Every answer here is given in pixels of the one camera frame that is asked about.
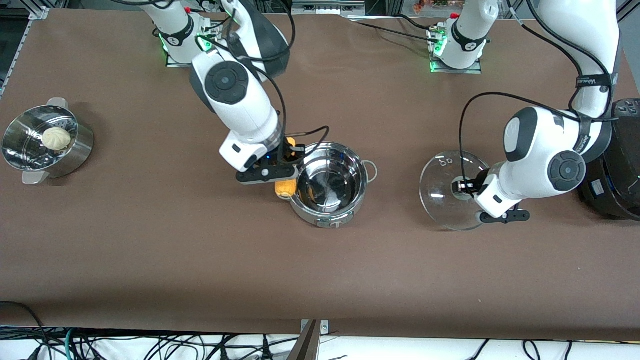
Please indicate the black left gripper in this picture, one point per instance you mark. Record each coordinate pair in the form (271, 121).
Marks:
(479, 183)

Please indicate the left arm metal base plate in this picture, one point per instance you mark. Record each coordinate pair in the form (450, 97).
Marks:
(455, 71)

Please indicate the grey metal box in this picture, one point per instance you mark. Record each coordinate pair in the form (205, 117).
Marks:
(327, 7)

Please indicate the stainless steel cooking pot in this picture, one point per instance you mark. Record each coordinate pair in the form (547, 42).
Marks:
(327, 221)

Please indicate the small metal clamp bracket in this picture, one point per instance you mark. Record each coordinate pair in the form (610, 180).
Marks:
(325, 327)

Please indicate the yellow corn cob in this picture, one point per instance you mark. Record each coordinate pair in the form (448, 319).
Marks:
(285, 189)

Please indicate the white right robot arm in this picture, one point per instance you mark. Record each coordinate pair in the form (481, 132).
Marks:
(240, 110)

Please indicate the dark wedge-shaped beam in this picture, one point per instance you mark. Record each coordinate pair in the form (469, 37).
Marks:
(305, 347)

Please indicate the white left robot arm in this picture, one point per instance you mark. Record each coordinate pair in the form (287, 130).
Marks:
(540, 145)

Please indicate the white steamed bun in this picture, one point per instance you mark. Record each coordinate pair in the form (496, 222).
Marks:
(56, 139)

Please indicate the dark grey rice cooker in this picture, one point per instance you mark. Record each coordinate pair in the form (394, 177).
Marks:
(620, 200)

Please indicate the stainless steel steamer basket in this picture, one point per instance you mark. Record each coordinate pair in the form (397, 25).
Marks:
(22, 135)

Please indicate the aluminium corner bracket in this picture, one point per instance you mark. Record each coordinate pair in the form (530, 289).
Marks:
(40, 13)

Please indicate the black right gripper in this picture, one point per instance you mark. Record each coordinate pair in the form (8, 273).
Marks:
(287, 151)

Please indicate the aluminium frame profile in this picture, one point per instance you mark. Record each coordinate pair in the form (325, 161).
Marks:
(630, 7)

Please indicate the round glass pot lid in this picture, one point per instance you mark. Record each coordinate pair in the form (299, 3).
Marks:
(440, 200)

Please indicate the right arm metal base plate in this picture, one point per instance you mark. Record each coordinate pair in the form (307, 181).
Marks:
(180, 65)

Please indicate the brown table cover sheet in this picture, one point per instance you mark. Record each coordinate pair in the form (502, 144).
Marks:
(200, 275)

